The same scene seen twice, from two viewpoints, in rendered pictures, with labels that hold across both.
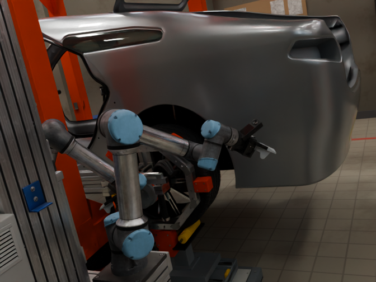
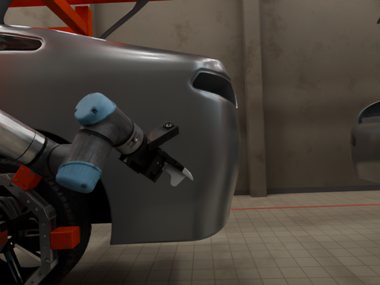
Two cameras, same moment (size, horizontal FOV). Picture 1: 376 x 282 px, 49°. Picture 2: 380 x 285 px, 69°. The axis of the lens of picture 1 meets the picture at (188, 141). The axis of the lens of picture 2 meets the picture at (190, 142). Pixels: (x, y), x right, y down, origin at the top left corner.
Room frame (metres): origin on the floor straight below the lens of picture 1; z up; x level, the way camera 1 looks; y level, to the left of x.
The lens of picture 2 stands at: (0.98, -0.02, 1.23)
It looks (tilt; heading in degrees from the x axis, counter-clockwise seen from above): 1 degrees down; 335
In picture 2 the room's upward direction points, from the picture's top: 3 degrees counter-clockwise
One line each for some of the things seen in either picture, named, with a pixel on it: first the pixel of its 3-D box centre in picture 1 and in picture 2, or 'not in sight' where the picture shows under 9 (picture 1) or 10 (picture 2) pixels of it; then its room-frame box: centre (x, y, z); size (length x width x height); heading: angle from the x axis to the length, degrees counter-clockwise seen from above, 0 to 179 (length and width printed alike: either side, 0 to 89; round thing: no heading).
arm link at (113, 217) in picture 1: (121, 229); not in sight; (1.51, 0.33, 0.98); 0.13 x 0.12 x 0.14; 27
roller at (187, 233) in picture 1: (189, 230); not in sight; (2.40, 0.10, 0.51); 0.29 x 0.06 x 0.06; 155
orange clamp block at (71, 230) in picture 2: (202, 184); (65, 237); (2.23, -0.03, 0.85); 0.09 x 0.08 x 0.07; 65
